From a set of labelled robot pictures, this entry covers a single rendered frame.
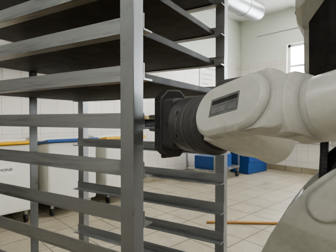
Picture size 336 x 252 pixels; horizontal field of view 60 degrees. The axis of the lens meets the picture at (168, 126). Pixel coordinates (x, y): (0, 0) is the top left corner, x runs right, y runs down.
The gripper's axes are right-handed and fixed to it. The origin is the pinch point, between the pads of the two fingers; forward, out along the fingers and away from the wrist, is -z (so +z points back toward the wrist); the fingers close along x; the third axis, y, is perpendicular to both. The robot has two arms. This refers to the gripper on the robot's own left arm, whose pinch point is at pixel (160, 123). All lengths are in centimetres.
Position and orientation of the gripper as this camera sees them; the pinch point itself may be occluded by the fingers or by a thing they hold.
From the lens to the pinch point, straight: 56.8
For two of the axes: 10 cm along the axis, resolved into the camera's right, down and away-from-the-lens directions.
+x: 0.0, -10.0, -0.2
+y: -8.7, 0.1, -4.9
